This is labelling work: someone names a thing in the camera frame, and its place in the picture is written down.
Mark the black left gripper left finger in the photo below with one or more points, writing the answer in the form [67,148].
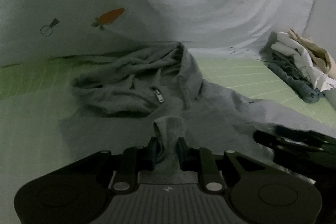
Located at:
[131,162]

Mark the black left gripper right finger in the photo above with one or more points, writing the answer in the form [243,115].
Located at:
[200,160]

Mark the grey zip hoodie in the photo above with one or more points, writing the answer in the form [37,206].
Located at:
[160,91]

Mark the dark teal folded garment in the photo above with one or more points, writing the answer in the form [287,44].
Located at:
[283,66]

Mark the beige folded garment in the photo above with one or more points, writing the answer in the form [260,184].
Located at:
[319,56]

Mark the white folded garment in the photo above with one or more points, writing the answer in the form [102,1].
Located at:
[303,62]

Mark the white carrot print cloth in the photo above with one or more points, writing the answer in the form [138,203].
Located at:
[40,29]

